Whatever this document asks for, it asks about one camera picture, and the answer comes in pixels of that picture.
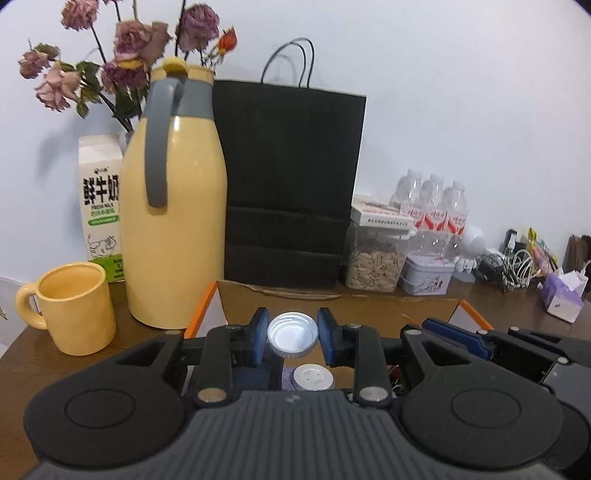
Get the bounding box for black paper bag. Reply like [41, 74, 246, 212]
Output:
[213, 38, 368, 291]

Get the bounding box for purple tissue pack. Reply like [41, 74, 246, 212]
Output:
[540, 268, 588, 324]

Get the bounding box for white flat box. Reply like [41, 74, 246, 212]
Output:
[350, 196, 416, 228]

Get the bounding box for white green milk carton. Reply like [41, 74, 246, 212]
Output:
[78, 134, 126, 283]

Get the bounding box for colourful snack packet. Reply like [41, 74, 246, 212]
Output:
[526, 228, 559, 273]

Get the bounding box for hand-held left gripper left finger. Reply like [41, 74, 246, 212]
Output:
[115, 307, 271, 408]

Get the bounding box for yellow ceramic mug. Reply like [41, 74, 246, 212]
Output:
[16, 262, 117, 357]

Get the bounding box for dark brown pouch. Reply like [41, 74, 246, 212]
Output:
[568, 234, 591, 278]

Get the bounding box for clear water bottle red label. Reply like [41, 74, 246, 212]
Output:
[436, 180, 469, 259]
[389, 169, 426, 232]
[413, 174, 446, 259]

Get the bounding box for white tangled cables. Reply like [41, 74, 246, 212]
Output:
[503, 249, 539, 291]

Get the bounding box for clear jar of seeds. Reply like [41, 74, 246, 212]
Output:
[345, 222, 411, 292]

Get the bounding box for white robot figure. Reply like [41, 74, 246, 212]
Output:
[455, 225, 488, 283]

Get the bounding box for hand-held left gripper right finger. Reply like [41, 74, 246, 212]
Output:
[316, 307, 478, 408]

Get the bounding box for black charger with cable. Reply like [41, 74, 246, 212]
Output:
[475, 251, 509, 282]

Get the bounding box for yellow thermos jug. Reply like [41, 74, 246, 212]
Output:
[121, 56, 228, 329]

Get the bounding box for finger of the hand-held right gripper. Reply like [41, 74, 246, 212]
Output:
[422, 318, 496, 361]
[507, 327, 580, 366]

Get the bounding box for pale printed tin box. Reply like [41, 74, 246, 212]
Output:
[399, 253, 455, 296]

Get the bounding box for white ribbed bottle cap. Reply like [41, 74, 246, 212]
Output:
[267, 312, 320, 358]

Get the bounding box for dried rose bouquet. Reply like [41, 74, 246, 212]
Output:
[18, 0, 238, 132]

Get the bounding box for white round lid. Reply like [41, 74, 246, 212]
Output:
[293, 364, 334, 392]

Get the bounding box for red cardboard box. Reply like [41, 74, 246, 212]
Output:
[185, 279, 495, 402]

